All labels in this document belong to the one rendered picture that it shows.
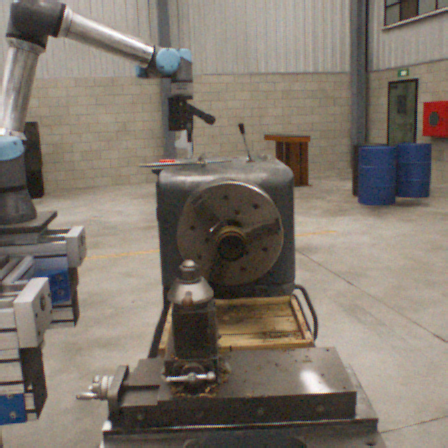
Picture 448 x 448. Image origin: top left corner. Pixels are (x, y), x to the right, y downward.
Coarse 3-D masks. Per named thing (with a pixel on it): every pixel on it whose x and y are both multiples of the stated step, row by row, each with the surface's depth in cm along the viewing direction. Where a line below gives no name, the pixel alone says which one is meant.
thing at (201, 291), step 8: (176, 280) 83; (200, 280) 83; (176, 288) 81; (184, 288) 81; (192, 288) 81; (200, 288) 81; (208, 288) 83; (168, 296) 82; (176, 296) 81; (192, 296) 80; (200, 296) 81; (208, 296) 82
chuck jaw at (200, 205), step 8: (192, 200) 140; (200, 200) 139; (200, 208) 137; (208, 208) 137; (200, 216) 137; (208, 216) 136; (216, 216) 136; (208, 224) 136; (216, 224) 135; (224, 224) 136; (216, 232) 134
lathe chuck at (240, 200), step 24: (216, 192) 140; (240, 192) 140; (264, 192) 147; (192, 216) 141; (240, 216) 142; (264, 216) 142; (192, 240) 143; (264, 240) 143; (240, 264) 145; (264, 264) 145
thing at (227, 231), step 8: (224, 232) 131; (232, 232) 131; (240, 232) 132; (216, 240) 131; (224, 240) 128; (240, 240) 128; (216, 248) 132; (224, 248) 135; (232, 248) 137; (240, 248) 129; (224, 256) 129; (232, 256) 130; (240, 256) 129
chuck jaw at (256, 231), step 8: (240, 224) 144; (248, 224) 142; (256, 224) 140; (264, 224) 138; (272, 224) 138; (280, 224) 143; (248, 232) 135; (256, 232) 137; (264, 232) 139; (272, 232) 139; (248, 240) 135; (256, 240) 137
